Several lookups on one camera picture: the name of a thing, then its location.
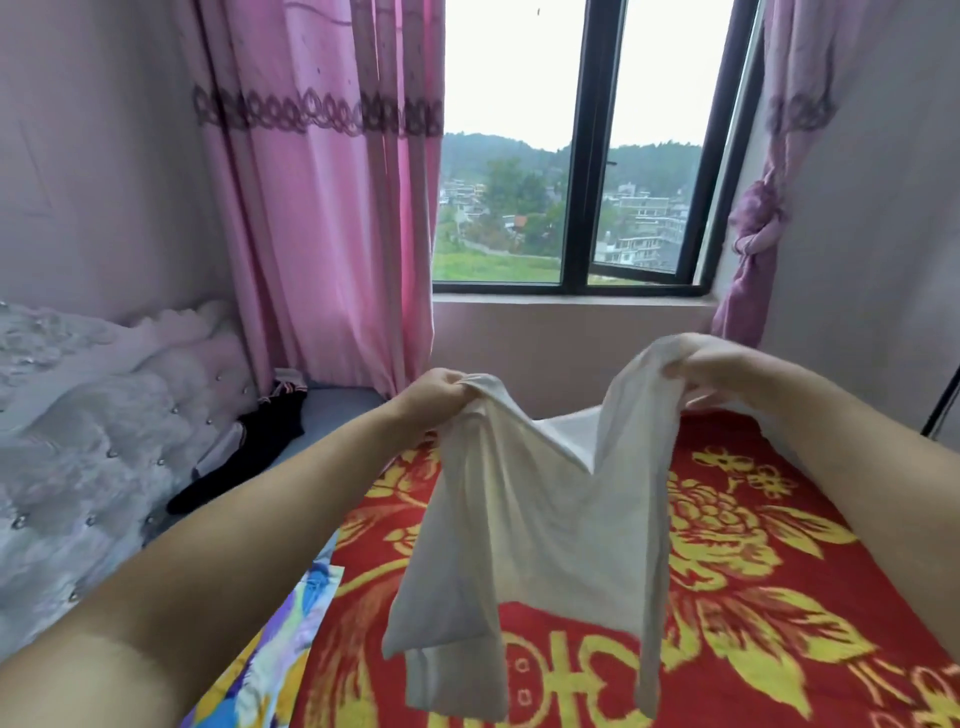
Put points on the person's left forearm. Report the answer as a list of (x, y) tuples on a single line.
[(195, 585)]

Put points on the person's left hand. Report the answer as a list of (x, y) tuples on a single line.
[(428, 398)]

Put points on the white t-shirt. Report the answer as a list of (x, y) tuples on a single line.
[(540, 525)]

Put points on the person's right forearm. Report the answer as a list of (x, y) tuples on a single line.
[(870, 480)]

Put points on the pale blue pillow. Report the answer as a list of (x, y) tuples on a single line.
[(323, 408)]

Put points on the narrow pink curtain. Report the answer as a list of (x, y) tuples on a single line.
[(765, 195)]

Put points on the white tufted headboard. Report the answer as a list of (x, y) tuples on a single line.
[(90, 435)]

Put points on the black garment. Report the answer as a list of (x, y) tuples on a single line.
[(248, 443)]

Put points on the person's right hand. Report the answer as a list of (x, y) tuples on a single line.
[(720, 372)]

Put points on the dark framed window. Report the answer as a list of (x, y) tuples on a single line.
[(510, 165)]

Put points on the wide pink curtain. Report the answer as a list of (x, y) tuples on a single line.
[(323, 180)]

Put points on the blue patterned pillow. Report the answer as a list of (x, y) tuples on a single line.
[(263, 660)]

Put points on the red and yellow blanket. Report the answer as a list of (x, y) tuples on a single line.
[(780, 600)]

